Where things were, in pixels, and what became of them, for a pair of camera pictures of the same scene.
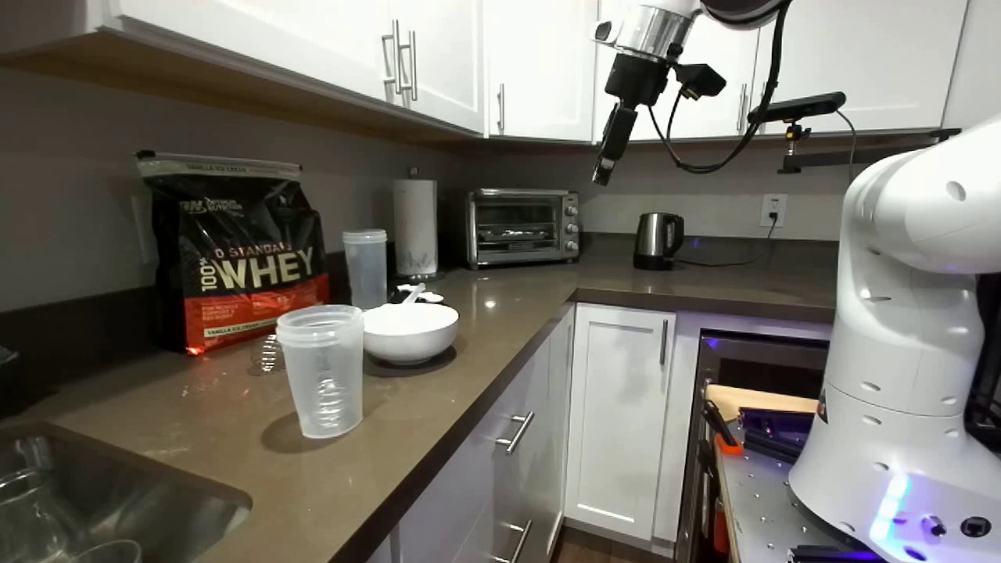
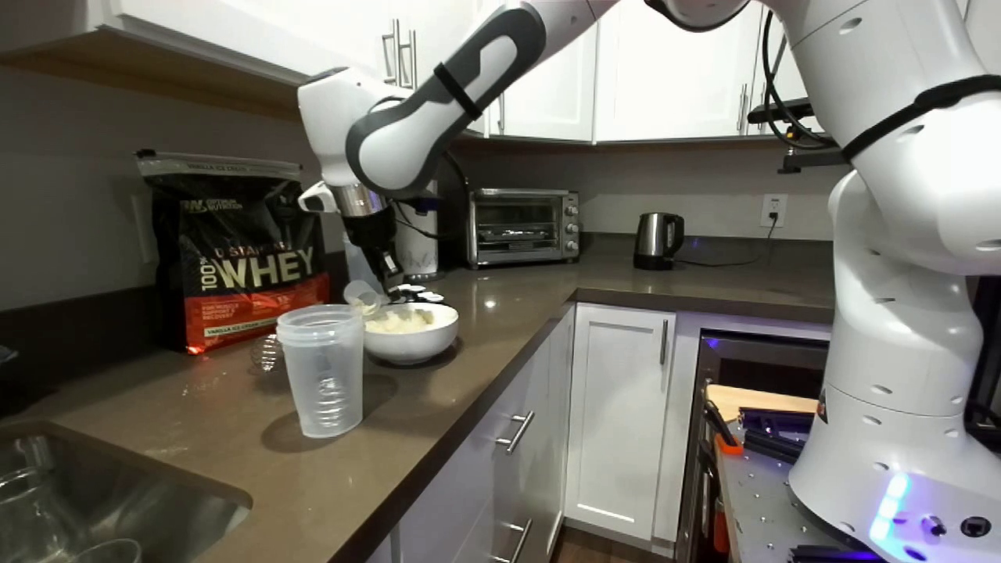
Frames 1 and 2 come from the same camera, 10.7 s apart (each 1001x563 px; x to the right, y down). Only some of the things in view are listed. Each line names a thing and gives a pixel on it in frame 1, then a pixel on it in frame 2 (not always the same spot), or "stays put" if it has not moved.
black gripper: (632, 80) to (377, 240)
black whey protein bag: (240, 242) stays put
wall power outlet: (774, 211) stays put
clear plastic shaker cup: (327, 364) stays put
